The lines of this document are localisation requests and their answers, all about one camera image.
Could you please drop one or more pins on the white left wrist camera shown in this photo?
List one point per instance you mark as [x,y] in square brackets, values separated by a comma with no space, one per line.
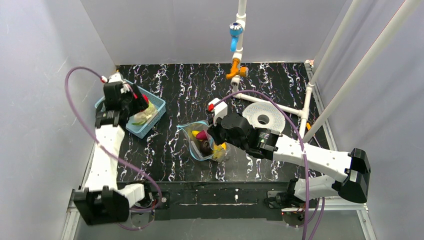
[112,79]

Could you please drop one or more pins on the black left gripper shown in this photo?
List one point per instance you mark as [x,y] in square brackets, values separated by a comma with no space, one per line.
[138,103]

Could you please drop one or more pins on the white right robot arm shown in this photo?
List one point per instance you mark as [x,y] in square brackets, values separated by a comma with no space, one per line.
[344,174]

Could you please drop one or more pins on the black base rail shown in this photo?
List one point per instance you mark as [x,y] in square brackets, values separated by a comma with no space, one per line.
[220,200]

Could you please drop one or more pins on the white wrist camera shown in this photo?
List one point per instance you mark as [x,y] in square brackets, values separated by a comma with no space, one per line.
[112,79]
[218,108]

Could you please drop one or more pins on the blue plastic basket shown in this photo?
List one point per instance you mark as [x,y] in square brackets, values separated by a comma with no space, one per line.
[120,119]

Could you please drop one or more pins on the green white cabbage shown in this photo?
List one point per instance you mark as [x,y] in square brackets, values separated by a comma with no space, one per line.
[143,117]

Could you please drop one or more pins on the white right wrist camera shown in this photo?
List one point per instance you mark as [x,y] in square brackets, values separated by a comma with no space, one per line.
[218,108]

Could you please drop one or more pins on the clear zip top bag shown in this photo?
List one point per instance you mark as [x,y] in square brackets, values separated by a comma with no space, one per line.
[199,126]

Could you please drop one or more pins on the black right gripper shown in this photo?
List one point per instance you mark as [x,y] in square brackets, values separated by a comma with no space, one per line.
[215,133]

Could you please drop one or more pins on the yellow banana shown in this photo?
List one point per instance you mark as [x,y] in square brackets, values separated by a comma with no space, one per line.
[219,150]

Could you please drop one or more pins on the red apple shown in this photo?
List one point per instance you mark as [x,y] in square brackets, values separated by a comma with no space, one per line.
[146,99]

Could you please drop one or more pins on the purple sweet potato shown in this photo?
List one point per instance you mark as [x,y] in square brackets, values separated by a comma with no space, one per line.
[200,135]

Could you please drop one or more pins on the dark brown round fruit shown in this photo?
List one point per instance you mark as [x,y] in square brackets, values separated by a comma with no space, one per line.
[205,148]

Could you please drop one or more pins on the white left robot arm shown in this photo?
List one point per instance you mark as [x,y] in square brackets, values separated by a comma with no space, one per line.
[101,201]

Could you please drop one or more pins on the white perforated spool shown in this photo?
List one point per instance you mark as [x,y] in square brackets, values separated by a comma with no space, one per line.
[264,115]

